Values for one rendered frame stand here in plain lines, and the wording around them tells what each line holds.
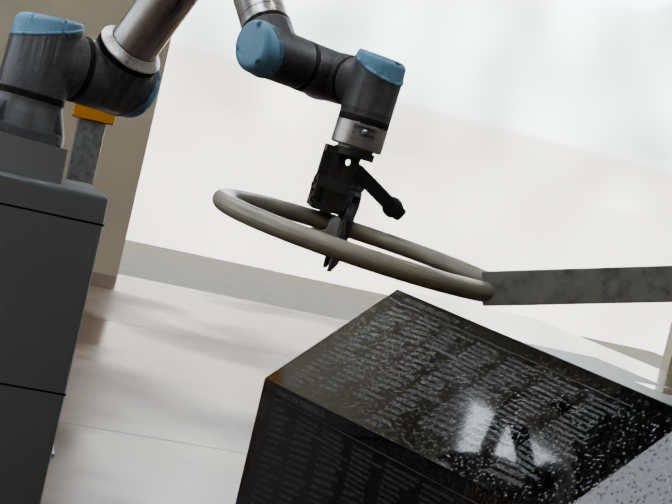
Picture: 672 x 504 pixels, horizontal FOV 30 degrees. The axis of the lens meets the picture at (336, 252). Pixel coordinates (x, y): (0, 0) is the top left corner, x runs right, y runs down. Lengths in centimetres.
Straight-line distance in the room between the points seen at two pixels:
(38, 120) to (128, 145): 604
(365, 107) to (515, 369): 51
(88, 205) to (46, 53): 35
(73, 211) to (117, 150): 614
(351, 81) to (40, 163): 84
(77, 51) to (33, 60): 10
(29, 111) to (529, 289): 132
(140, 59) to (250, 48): 70
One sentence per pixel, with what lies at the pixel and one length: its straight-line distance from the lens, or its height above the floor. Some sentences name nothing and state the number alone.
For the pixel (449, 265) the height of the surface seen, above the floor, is 90.
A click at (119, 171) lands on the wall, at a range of 879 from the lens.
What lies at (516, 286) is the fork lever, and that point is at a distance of 182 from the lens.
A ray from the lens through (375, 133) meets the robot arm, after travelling 214.
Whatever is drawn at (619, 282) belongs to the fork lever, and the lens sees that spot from 179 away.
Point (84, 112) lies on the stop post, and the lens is 378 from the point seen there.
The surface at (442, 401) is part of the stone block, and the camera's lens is 204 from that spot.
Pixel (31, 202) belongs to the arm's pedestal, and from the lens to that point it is 264.
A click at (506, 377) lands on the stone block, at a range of 201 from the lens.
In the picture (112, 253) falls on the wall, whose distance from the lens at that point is 883.
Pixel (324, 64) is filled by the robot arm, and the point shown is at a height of 118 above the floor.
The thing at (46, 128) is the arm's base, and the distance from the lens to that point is 276.
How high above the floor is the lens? 99
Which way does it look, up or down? 3 degrees down
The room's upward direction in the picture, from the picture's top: 13 degrees clockwise
